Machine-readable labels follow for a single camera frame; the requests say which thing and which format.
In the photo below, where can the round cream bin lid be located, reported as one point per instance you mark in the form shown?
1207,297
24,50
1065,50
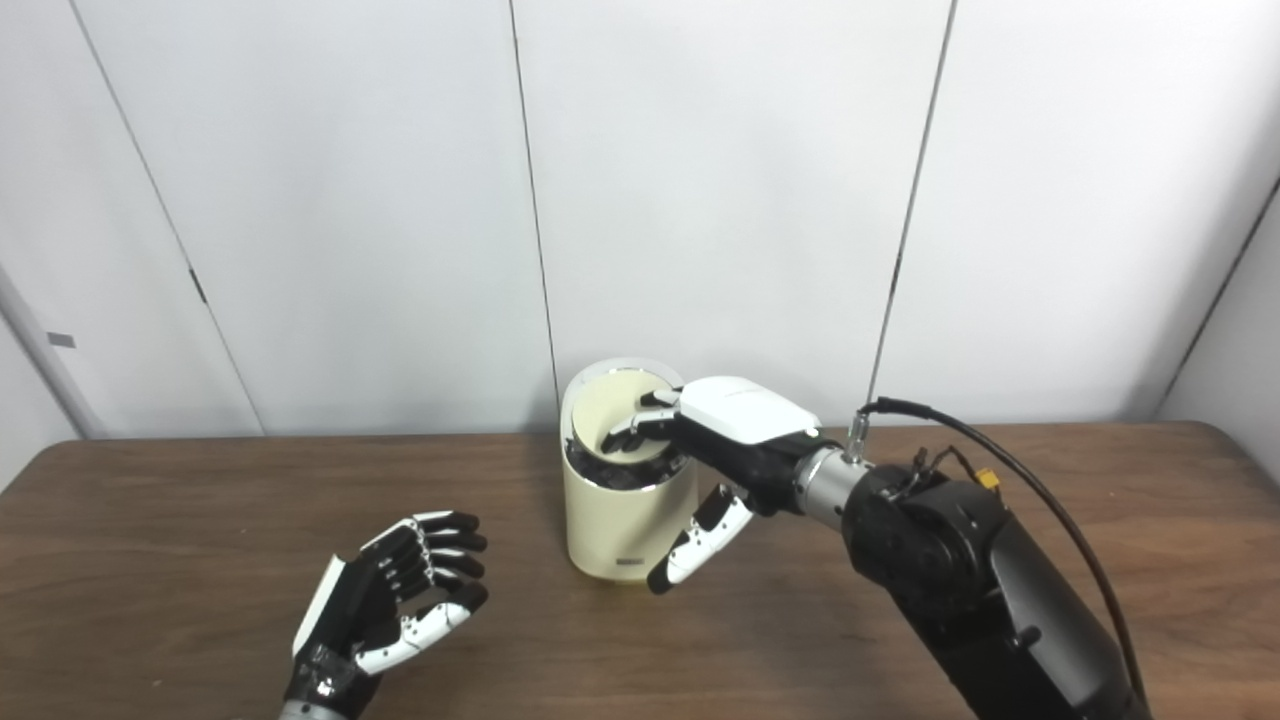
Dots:
610,405

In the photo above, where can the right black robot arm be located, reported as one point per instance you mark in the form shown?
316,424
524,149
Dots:
980,580

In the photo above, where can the small grey wall tag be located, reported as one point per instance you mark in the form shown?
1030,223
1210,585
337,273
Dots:
61,340

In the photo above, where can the black wall panel hinge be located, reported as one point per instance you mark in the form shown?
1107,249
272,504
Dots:
197,286

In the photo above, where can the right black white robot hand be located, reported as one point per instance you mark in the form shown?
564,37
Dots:
745,420

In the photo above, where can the cream-colored cylindrical bin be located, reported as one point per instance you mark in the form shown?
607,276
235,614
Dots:
610,530

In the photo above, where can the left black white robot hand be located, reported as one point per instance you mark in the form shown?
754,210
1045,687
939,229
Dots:
355,610

